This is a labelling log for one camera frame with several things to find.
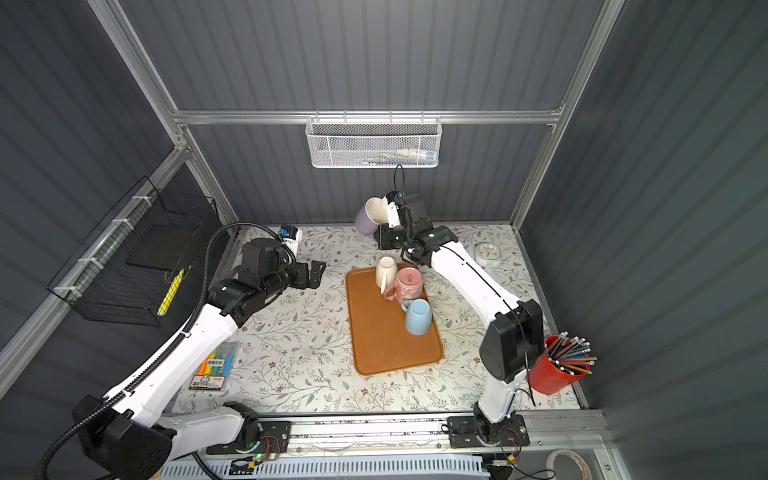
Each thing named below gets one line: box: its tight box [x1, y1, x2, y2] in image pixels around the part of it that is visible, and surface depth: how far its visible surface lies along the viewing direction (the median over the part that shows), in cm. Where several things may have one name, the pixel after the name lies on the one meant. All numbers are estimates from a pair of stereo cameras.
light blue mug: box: [401, 298, 432, 336], surface depth 88 cm
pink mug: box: [384, 267, 423, 305], surface depth 93 cm
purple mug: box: [354, 195, 389, 236], surface depth 81 cm
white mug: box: [376, 256, 398, 295], surface depth 98 cm
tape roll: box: [546, 449, 593, 480], surface depth 71 cm
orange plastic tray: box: [346, 264, 443, 376], surface depth 93 cm
